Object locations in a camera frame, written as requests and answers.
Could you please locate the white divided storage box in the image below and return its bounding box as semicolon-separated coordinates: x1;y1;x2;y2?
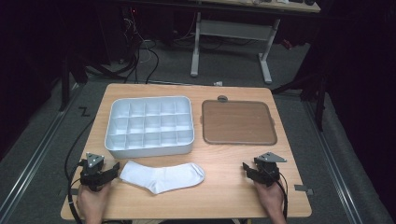
104;95;196;160

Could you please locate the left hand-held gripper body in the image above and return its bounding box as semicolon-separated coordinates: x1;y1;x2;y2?
78;152;111;192

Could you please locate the black stand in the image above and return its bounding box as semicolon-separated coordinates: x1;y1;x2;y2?
270;74;329;133
58;55;90;113

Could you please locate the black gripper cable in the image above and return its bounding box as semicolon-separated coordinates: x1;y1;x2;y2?
273;171;290;220
66;160;86;224

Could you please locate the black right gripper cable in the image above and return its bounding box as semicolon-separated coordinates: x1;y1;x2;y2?
273;171;290;220

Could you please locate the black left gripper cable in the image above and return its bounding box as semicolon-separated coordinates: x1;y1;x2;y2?
66;160;86;224

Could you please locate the metal floor rail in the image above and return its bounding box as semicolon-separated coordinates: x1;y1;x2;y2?
0;83;82;218
303;100;364;224

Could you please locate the brown tray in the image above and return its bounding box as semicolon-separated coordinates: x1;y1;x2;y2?
201;99;278;147

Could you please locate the desk with white legs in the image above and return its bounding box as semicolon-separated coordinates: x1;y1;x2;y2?
190;0;321;85

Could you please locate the person's left hand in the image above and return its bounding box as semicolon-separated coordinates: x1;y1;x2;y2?
76;182;112;220

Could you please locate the black floor cable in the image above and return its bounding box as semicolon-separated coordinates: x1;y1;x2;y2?
64;118;95;175

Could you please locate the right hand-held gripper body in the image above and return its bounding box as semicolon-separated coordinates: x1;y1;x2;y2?
252;151;288;188

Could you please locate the person's right hand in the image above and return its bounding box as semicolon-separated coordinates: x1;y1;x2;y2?
253;179;286;218

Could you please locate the bundle of floor cables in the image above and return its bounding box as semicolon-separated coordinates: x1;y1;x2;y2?
83;6;162;85

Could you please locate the white sock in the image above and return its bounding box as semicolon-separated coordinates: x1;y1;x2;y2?
119;160;206;195

